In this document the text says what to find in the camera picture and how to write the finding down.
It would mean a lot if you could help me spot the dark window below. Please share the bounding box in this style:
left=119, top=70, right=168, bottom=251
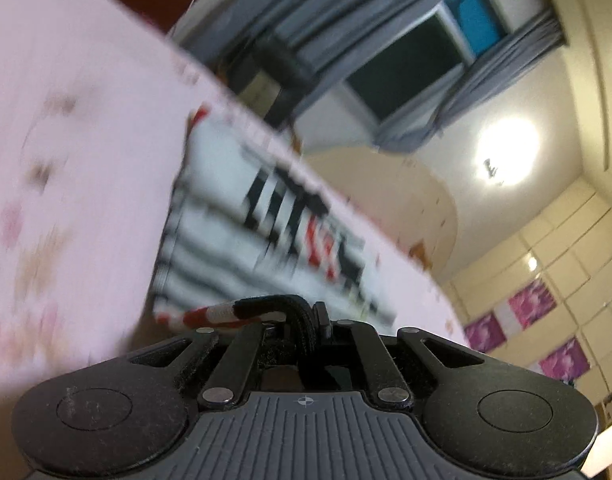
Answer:
left=343, top=0, right=507, bottom=129

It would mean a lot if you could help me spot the bright wall lamp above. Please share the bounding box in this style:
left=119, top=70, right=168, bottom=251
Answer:
left=474, top=115, right=541, bottom=188

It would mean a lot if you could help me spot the white striped cat sweater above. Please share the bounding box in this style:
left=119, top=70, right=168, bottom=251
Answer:
left=151, top=106, right=397, bottom=333

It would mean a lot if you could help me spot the black leather office chair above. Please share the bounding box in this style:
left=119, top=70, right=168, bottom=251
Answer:
left=218, top=32, right=319, bottom=129

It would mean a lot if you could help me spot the cream wardrobe with purple panels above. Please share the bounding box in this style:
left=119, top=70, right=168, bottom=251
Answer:
left=443, top=178, right=612, bottom=404

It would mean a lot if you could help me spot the grey blue curtain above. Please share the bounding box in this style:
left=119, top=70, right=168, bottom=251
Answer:
left=172, top=0, right=492, bottom=111

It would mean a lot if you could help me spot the tied grey curtain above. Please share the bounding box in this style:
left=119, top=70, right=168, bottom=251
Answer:
left=374, top=8, right=566, bottom=154

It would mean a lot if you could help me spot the pink floral bed quilt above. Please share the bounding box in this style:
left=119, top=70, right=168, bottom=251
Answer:
left=0, top=0, right=472, bottom=480

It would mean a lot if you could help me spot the cream round headboard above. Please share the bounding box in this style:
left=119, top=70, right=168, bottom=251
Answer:
left=306, top=146, right=459, bottom=276

